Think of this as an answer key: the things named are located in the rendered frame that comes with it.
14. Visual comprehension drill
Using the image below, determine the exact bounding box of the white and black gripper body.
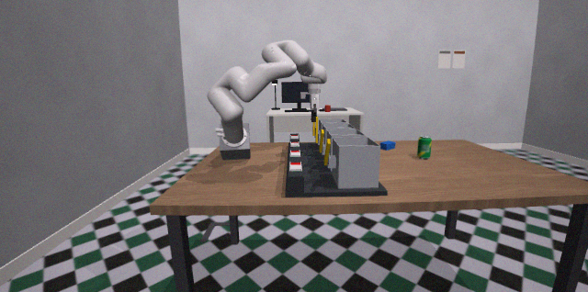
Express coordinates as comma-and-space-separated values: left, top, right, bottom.
309, 93, 320, 111

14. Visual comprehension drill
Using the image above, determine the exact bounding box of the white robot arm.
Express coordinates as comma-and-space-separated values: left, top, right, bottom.
207, 40, 327, 148

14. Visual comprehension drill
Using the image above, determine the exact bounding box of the green drink can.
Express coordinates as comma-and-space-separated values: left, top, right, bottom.
417, 135, 432, 160

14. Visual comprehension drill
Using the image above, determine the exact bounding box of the blue plastic box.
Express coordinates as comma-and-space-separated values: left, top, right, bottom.
380, 140, 396, 151

